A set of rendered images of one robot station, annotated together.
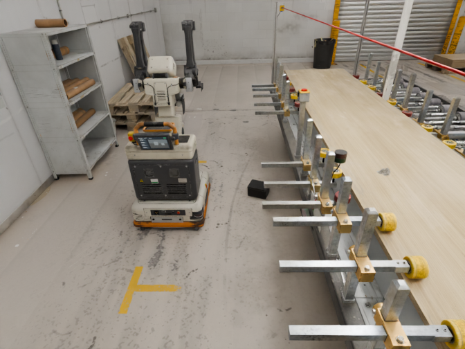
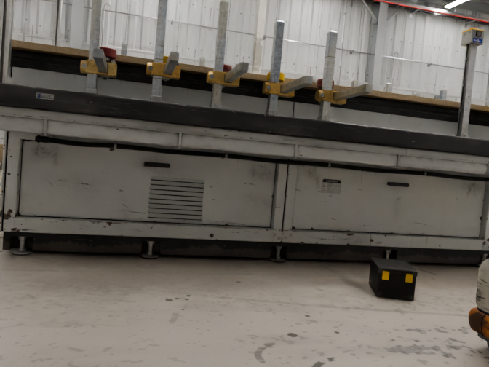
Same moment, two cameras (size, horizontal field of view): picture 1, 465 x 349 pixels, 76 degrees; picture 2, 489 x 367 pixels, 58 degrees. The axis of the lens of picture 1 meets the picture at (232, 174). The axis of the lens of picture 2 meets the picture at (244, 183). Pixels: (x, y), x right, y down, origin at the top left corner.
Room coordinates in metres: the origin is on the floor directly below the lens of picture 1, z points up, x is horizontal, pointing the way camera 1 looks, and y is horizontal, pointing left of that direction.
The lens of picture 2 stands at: (3.68, 1.29, 0.49)
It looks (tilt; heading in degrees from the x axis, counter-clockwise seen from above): 3 degrees down; 253
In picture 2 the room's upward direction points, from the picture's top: 5 degrees clockwise
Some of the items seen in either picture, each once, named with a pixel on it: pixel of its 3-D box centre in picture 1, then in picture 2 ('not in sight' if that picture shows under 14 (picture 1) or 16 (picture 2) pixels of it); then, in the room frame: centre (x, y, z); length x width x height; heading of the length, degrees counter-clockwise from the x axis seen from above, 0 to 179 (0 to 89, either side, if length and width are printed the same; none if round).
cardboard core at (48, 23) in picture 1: (51, 23); not in sight; (3.49, 1.84, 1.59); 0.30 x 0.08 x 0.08; 88
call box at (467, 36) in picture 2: (303, 95); (472, 38); (2.04, -0.51, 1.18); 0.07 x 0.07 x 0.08; 88
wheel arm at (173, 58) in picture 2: (270, 88); (169, 68); (3.49, -0.48, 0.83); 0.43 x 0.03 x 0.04; 88
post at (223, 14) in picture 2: (280, 86); (219, 58); (3.28, -0.56, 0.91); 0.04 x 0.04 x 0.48; 88
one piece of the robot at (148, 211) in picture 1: (168, 212); not in sight; (1.99, 0.56, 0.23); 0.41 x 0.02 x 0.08; 87
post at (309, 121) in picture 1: (306, 151); not in sight; (1.78, -0.50, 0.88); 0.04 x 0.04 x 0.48; 88
